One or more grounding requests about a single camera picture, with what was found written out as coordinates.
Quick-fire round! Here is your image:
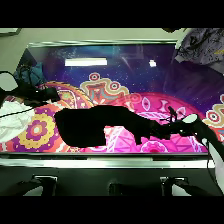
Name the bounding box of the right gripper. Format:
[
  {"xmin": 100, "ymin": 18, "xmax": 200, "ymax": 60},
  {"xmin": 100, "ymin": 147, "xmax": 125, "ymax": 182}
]
[{"xmin": 150, "ymin": 120, "xmax": 172, "ymax": 139}]

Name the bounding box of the teal garment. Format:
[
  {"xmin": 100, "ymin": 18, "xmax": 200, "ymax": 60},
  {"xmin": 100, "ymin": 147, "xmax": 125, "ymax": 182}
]
[{"xmin": 14, "ymin": 62, "xmax": 47, "ymax": 88}]

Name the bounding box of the white garment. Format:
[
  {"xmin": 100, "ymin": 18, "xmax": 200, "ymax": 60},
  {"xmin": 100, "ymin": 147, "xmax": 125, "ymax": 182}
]
[{"xmin": 0, "ymin": 100, "xmax": 36, "ymax": 144}]

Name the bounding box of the black cable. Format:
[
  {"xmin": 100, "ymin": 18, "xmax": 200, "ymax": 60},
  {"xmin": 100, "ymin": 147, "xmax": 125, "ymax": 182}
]
[{"xmin": 0, "ymin": 107, "xmax": 36, "ymax": 119}]

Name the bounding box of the black garment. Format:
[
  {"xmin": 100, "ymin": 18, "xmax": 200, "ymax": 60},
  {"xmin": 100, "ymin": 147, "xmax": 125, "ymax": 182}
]
[{"xmin": 54, "ymin": 105, "xmax": 158, "ymax": 148}]

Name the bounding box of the silver frame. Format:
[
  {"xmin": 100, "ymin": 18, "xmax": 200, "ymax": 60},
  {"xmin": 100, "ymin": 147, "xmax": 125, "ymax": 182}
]
[{"xmin": 0, "ymin": 151, "xmax": 224, "ymax": 197}]

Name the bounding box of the heap of clothes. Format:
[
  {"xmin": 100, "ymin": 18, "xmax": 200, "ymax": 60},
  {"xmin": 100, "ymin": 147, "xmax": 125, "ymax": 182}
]
[{"xmin": 173, "ymin": 28, "xmax": 224, "ymax": 75}]

